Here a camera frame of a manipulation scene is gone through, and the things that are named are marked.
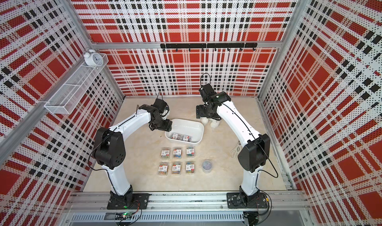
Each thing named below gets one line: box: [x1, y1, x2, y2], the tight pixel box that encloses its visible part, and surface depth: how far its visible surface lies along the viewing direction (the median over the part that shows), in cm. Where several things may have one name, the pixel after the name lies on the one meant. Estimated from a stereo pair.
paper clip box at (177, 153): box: [172, 146, 183, 160], surface depth 90 cm
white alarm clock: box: [83, 49, 104, 67], surface depth 83 cm
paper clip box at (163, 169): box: [158, 161, 169, 176], surface depth 84 cm
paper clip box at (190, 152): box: [186, 145, 196, 159], surface depth 90 cm
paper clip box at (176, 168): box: [171, 161, 182, 176], surface depth 84 cm
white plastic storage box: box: [164, 118, 205, 146], surface depth 98 cm
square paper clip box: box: [185, 161, 196, 175], surface depth 84 cm
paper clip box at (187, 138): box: [182, 135, 192, 142], surface depth 97 cm
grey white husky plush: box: [200, 116, 221, 129], surface depth 103 cm
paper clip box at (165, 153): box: [160, 147, 171, 161], surface depth 90 cm
